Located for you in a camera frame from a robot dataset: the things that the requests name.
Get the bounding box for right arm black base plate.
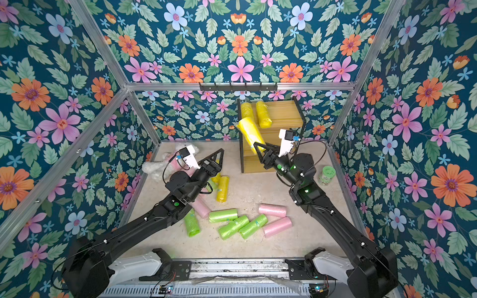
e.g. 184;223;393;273
284;247;348;281

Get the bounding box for wooden shelf with black frame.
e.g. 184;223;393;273
238;97;306;174

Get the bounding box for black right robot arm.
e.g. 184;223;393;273
253;142;399;298

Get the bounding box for yellow trash bag roll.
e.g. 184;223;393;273
216;176;230;202
237;117;265;155
211;173;221;184
255;101;273;129
240;103;255;121

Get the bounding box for green trash bag roll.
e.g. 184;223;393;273
238;214;268;240
209;209;238;223
218;216;250;240
184;209;201;237

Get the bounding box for white pink plush toy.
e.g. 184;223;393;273
142;143;199;179

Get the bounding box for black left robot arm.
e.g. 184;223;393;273
62;149;224;298

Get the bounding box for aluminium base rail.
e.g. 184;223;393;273
100;252;350;298

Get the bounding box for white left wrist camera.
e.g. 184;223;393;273
175;145;200;170

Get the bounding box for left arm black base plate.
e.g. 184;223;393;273
139;248;192;281

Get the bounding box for black wall hook rail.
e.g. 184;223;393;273
199;83;278;92

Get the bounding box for pink trash bag roll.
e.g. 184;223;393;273
190;197;211;219
263;217;293;238
258;204;287;218

